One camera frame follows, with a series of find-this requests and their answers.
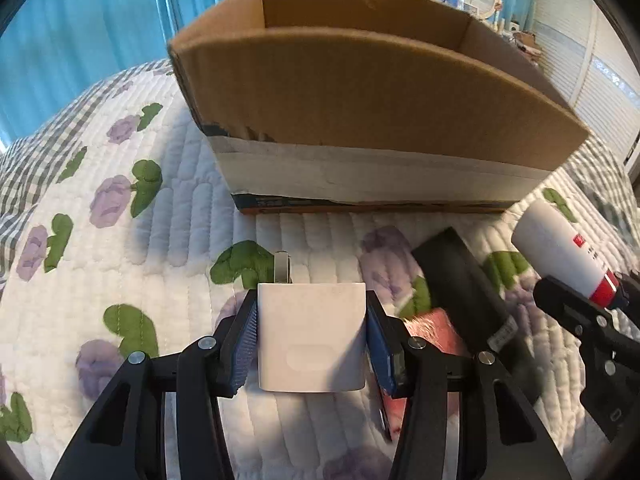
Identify brown cardboard box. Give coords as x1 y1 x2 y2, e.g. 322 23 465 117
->
167 0 593 216

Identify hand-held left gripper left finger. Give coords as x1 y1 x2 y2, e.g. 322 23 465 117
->
50 289 259 480

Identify white bottle with red cap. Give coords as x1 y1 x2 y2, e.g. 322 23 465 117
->
510 199 625 307

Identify blue curtain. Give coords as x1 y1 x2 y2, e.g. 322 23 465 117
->
0 0 287 147

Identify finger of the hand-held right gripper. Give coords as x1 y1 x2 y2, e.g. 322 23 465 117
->
532 276 640 443
612 269 640 313

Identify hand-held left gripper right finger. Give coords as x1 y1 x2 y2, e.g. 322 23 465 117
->
366 291 574 480

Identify floral quilted blanket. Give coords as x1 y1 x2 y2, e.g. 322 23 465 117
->
0 57 640 480

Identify white louvered wardrobe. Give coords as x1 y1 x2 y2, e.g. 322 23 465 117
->
529 0 640 163

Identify black rectangular box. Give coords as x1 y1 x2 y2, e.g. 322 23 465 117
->
411 227 547 403

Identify white power adapter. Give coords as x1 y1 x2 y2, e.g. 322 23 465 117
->
256 252 369 395

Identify small brown basket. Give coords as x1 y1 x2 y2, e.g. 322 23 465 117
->
511 30 544 56

